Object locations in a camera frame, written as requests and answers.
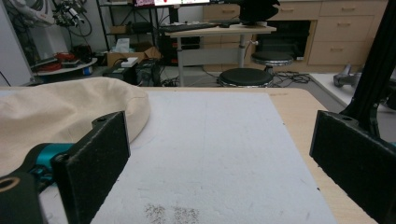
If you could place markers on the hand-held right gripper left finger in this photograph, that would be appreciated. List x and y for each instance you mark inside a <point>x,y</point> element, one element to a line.
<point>93,161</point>

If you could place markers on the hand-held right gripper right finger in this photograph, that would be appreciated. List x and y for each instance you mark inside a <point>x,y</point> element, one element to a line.
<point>355,155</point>

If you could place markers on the beige cloth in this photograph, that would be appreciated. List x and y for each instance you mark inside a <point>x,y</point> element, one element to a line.
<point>62,109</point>

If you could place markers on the grey hand tool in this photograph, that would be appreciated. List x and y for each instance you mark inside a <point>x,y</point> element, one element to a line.
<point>345,79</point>

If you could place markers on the white low platform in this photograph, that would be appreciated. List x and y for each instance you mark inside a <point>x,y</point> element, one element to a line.
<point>325,81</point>

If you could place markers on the black metal stand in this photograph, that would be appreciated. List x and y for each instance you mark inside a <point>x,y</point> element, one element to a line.
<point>375,62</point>

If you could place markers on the white round table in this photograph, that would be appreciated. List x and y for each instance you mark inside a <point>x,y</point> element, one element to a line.
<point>67,69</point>

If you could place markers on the black equipment case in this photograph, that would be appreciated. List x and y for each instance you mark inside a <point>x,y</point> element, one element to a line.
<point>146,73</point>

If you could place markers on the white power adapter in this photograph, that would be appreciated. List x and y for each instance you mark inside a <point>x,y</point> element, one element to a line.
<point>129,62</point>

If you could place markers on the open cardboard box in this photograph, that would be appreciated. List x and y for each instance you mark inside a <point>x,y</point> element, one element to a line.
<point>116,57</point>

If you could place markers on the white foam mat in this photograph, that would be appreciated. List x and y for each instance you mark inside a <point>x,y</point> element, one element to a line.
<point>211,149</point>

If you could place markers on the white tissue pack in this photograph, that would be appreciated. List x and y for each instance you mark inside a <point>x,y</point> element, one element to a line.
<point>122,45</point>

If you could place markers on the wooden drawer cabinet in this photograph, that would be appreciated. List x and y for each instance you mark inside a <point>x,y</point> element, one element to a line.
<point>342,28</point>

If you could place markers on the small black round stool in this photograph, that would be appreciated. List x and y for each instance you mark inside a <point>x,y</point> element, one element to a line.
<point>271,58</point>

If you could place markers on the white panel board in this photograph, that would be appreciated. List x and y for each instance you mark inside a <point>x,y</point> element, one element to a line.
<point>12,56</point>

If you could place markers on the black metal shelf rack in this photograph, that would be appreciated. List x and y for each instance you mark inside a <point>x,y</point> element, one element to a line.
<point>106,28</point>

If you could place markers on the large black round stool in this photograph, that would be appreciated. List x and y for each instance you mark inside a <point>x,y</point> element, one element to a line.
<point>246,76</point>

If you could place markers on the black keyboard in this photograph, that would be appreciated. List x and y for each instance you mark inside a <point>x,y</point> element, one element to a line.
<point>186,27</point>

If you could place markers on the light wooden desk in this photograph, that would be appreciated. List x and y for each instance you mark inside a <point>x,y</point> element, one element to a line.
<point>218,30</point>

